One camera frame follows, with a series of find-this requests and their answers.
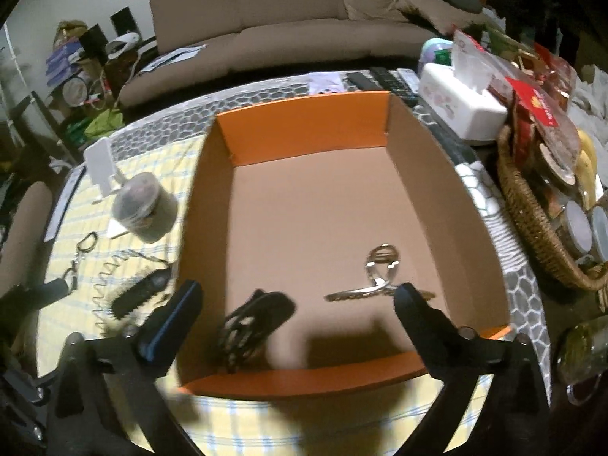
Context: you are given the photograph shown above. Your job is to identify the bananas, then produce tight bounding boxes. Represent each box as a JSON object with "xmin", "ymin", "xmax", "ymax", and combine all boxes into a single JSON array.
[{"xmin": 575, "ymin": 130, "xmax": 605, "ymax": 191}]

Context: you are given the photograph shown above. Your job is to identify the large black remote control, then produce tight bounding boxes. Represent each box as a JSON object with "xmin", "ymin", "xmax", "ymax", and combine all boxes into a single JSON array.
[{"xmin": 370, "ymin": 66, "xmax": 419, "ymax": 105}]

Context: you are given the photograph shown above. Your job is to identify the small black speaker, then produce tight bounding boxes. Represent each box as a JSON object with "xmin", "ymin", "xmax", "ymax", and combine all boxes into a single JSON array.
[{"xmin": 111, "ymin": 7, "xmax": 136, "ymax": 39}]

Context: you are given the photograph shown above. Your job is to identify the papers on sofa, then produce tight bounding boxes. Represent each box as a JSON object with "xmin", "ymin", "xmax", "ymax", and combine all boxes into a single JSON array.
[{"xmin": 140, "ymin": 45, "xmax": 207, "ymax": 73}]

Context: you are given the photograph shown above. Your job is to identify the white phone stand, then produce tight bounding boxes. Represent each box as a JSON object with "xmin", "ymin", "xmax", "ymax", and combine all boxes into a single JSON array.
[{"xmin": 83, "ymin": 137, "xmax": 129, "ymax": 205}]

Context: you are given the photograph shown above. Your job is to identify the brown sofa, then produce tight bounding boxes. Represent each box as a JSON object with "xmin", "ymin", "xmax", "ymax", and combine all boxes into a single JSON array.
[{"xmin": 116, "ymin": 0, "xmax": 476, "ymax": 108}]

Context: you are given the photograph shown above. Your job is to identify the large black speaker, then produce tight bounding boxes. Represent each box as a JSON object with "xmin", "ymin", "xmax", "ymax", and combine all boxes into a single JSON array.
[{"xmin": 78, "ymin": 25, "xmax": 109, "ymax": 62}]

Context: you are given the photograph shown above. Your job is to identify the clear plastic jar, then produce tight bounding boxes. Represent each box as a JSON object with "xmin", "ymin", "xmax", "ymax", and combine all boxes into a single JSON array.
[{"xmin": 111, "ymin": 172, "xmax": 179, "ymax": 244}]

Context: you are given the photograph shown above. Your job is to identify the glass jar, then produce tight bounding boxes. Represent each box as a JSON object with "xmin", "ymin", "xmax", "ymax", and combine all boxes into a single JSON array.
[{"xmin": 556, "ymin": 316, "xmax": 608, "ymax": 407}]

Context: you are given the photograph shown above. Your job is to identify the black serrated folding tool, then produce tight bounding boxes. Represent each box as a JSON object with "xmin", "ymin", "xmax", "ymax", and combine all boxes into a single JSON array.
[{"xmin": 113, "ymin": 267, "xmax": 173, "ymax": 325}]

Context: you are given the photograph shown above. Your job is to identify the black hair claw clip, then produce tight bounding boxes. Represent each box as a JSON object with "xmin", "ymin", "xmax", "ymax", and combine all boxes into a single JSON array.
[{"xmin": 217, "ymin": 289, "xmax": 298, "ymax": 374}]

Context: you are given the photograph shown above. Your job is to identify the yellow checkered tablecloth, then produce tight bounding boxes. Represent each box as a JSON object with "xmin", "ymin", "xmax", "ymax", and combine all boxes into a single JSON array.
[{"xmin": 35, "ymin": 138, "xmax": 495, "ymax": 456}]

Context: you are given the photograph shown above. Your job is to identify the lanyard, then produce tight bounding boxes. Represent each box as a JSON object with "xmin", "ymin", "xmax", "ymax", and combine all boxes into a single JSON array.
[{"xmin": 92, "ymin": 249, "xmax": 172, "ymax": 329}]

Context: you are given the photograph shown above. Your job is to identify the wicker basket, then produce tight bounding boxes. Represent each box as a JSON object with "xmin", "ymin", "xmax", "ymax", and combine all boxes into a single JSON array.
[{"xmin": 496, "ymin": 123, "xmax": 608, "ymax": 293}]

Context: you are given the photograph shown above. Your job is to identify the white headset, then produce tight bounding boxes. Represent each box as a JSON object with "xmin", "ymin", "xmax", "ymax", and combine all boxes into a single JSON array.
[{"xmin": 105, "ymin": 33, "xmax": 141, "ymax": 60}]

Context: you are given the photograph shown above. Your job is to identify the carabiner keychain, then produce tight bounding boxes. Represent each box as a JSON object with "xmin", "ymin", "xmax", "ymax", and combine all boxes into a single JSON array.
[{"xmin": 59, "ymin": 232, "xmax": 100, "ymax": 295}]

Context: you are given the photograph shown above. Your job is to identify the small black remote control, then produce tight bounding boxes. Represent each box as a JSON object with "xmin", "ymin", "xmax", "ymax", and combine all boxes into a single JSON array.
[{"xmin": 349, "ymin": 72, "xmax": 381, "ymax": 91}]

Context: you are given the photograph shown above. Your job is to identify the purple green round container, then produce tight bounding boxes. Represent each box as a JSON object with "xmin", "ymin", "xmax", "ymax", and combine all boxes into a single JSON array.
[{"xmin": 420, "ymin": 39, "xmax": 454, "ymax": 74}]

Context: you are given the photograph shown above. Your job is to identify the clear plastic bag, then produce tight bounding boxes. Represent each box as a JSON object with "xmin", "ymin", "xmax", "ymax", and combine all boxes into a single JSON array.
[{"xmin": 451, "ymin": 31, "xmax": 499, "ymax": 96}]

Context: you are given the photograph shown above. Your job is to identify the stone pattern desktop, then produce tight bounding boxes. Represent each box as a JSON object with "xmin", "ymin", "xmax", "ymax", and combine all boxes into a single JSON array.
[{"xmin": 47, "ymin": 73, "xmax": 552, "ymax": 456}]

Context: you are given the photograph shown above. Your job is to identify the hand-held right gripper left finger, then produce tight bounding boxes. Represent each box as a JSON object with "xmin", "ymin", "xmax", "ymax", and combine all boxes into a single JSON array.
[{"xmin": 45, "ymin": 279, "xmax": 205, "ymax": 456}]

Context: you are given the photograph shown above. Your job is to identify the grey remote control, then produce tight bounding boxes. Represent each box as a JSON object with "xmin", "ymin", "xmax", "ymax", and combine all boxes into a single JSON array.
[{"xmin": 396, "ymin": 69, "xmax": 422, "ymax": 91}]

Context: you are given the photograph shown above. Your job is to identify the red snack packet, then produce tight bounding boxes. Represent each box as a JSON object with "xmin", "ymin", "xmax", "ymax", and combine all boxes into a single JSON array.
[{"xmin": 503, "ymin": 76, "xmax": 561, "ymax": 129}]

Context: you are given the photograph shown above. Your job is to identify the round tin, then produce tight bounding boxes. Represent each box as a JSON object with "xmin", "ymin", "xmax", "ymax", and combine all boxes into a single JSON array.
[{"xmin": 62, "ymin": 76, "xmax": 89, "ymax": 105}]

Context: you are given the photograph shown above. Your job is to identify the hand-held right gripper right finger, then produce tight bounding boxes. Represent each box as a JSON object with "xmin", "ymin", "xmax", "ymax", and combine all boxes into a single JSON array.
[{"xmin": 393, "ymin": 282, "xmax": 552, "ymax": 456}]

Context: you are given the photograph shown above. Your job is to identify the white tissue box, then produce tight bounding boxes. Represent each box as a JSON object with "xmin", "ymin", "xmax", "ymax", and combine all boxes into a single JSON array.
[{"xmin": 418, "ymin": 63, "xmax": 509, "ymax": 146}]

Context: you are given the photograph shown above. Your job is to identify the brown chair armrest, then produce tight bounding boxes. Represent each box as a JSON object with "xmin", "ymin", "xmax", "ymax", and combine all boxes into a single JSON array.
[{"xmin": 0, "ymin": 181, "xmax": 53, "ymax": 295}]

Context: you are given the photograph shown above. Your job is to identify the orange cardboard box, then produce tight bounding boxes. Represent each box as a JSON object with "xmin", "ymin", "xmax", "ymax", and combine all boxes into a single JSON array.
[{"xmin": 177, "ymin": 91, "xmax": 516, "ymax": 397}]

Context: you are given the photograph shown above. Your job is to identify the stack of blue boxes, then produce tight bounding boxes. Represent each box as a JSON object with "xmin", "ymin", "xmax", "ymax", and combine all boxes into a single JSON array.
[{"xmin": 46, "ymin": 40, "xmax": 84, "ymax": 86}]

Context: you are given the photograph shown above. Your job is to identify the green bag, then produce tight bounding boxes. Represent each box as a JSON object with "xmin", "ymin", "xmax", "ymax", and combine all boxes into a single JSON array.
[{"xmin": 85, "ymin": 109, "xmax": 124, "ymax": 136}]

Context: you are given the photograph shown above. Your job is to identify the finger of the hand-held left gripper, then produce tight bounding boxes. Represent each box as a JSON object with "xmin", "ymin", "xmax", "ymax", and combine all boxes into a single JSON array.
[{"xmin": 9, "ymin": 279, "xmax": 70, "ymax": 313}]

